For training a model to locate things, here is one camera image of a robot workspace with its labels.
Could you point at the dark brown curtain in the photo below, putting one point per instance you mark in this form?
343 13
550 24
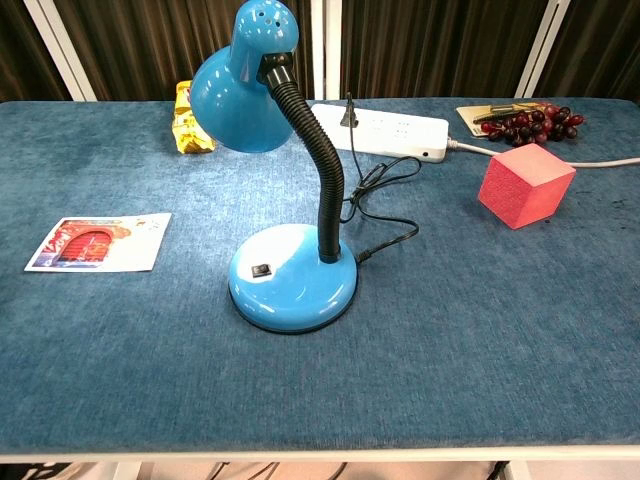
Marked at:
430 45

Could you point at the dark red grape bunch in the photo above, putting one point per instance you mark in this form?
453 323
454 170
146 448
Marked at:
535 125

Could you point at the white frame post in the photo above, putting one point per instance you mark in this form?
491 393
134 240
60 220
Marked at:
62 47
327 47
545 47

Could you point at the blue fabric table cloth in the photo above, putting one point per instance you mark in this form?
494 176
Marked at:
150 350

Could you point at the yellow snack bag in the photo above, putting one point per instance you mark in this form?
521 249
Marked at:
187 130

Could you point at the blue gooseneck desk lamp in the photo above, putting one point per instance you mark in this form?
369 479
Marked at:
295 295

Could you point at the beige card with black comb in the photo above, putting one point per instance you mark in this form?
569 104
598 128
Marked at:
475 120

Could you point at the red printed picture card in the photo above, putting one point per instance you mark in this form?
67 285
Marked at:
100 242

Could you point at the pink foam cube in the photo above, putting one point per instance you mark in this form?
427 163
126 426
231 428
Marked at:
520 192

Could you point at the white power strip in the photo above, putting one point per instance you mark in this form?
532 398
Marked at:
395 130

